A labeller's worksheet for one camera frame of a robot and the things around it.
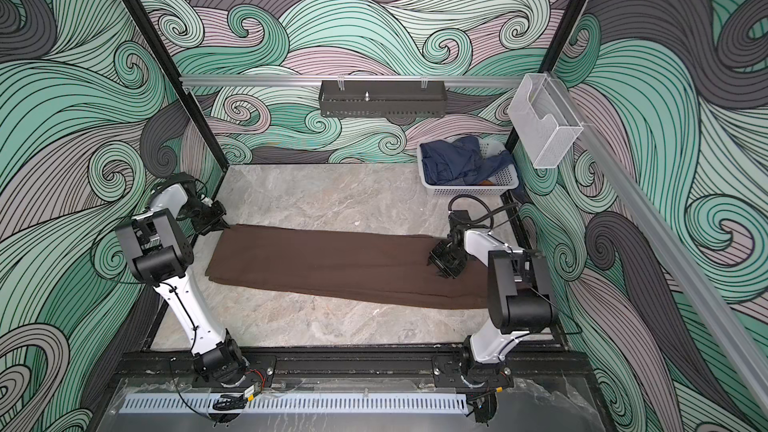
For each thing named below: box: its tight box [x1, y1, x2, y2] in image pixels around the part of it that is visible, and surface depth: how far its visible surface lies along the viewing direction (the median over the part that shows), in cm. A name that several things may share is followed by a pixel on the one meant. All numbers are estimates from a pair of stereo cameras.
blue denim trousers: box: [420, 136, 513, 186], surface depth 113 cm
